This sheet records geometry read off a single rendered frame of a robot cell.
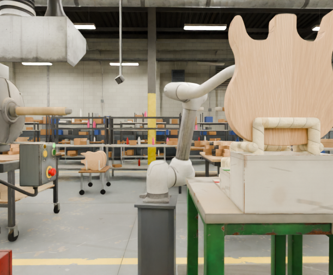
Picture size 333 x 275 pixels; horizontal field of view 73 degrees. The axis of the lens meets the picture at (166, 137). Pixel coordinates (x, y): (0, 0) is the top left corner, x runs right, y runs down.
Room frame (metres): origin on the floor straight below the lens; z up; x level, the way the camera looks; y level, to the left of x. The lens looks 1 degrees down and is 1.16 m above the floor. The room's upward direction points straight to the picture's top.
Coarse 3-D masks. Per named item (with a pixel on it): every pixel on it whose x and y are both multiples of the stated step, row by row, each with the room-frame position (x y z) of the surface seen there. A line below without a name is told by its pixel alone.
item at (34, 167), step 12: (24, 144) 1.05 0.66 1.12; (36, 144) 1.05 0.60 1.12; (48, 144) 1.12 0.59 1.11; (24, 156) 1.05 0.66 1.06; (36, 156) 1.05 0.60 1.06; (48, 156) 1.12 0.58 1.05; (24, 168) 1.05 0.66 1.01; (36, 168) 1.05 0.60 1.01; (48, 168) 1.11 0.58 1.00; (0, 180) 1.03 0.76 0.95; (24, 180) 1.05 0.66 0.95; (36, 180) 1.05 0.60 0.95; (48, 180) 1.12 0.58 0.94; (24, 192) 1.07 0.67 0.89; (36, 192) 1.09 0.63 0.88
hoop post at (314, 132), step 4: (316, 124) 0.67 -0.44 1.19; (308, 128) 0.68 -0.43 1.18; (312, 128) 0.67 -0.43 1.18; (316, 128) 0.67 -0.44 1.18; (308, 132) 0.68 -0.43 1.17; (312, 132) 0.67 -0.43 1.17; (316, 132) 0.67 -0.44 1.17; (308, 136) 0.68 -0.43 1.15; (312, 136) 0.67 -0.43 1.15; (316, 136) 0.67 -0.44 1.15; (308, 140) 0.68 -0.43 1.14; (312, 140) 0.67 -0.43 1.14; (316, 140) 0.67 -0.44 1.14; (308, 144) 0.68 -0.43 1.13; (312, 144) 0.67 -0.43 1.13; (316, 144) 0.67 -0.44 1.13; (308, 148) 0.68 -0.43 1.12; (312, 148) 0.67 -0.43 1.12; (316, 148) 0.67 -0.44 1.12; (308, 152) 0.68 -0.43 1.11; (312, 152) 0.67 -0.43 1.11; (316, 152) 0.67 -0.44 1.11
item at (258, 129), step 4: (252, 124) 0.69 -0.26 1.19; (256, 124) 0.67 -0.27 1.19; (260, 124) 0.67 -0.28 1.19; (252, 128) 0.69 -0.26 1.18; (256, 128) 0.67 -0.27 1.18; (260, 128) 0.67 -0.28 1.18; (252, 132) 0.69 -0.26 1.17; (256, 132) 0.67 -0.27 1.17; (260, 132) 0.67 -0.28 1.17; (252, 136) 0.69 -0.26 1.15; (256, 136) 0.67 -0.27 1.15; (260, 136) 0.67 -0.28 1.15; (252, 140) 0.69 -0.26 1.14; (256, 140) 0.67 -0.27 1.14; (260, 140) 0.67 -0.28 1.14; (256, 144) 0.67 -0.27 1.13; (260, 144) 0.67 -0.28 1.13; (260, 148) 0.67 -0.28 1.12; (252, 152) 0.69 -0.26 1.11; (256, 152) 0.67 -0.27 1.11; (260, 152) 0.67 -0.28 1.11
